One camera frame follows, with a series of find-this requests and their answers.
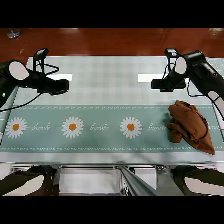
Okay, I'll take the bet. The brown T-shirt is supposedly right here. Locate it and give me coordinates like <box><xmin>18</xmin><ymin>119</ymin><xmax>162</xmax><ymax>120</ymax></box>
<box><xmin>166</xmin><ymin>99</ymin><xmax>216</xmax><ymax>156</ymax></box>

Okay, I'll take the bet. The black cable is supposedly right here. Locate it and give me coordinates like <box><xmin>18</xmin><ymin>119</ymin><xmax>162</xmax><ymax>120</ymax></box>
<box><xmin>185</xmin><ymin>79</ymin><xmax>209</xmax><ymax>99</ymax></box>
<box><xmin>0</xmin><ymin>92</ymin><xmax>44</xmax><ymax>113</ymax></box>

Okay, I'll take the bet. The silver frame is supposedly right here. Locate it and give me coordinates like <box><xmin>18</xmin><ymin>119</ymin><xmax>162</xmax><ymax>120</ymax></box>
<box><xmin>0</xmin><ymin>161</ymin><xmax>224</xmax><ymax>197</ymax></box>

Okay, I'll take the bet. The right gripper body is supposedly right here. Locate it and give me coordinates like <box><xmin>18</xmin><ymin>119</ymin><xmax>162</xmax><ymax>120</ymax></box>
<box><xmin>150</xmin><ymin>77</ymin><xmax>187</xmax><ymax>93</ymax></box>

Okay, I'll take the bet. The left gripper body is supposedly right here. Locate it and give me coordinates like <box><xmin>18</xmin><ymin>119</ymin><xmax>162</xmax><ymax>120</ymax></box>
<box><xmin>35</xmin><ymin>75</ymin><xmax>71</xmax><ymax>97</ymax></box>

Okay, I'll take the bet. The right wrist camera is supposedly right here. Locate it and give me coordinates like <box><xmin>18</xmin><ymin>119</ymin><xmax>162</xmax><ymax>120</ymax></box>
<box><xmin>161</xmin><ymin>47</ymin><xmax>181</xmax><ymax>81</ymax></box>

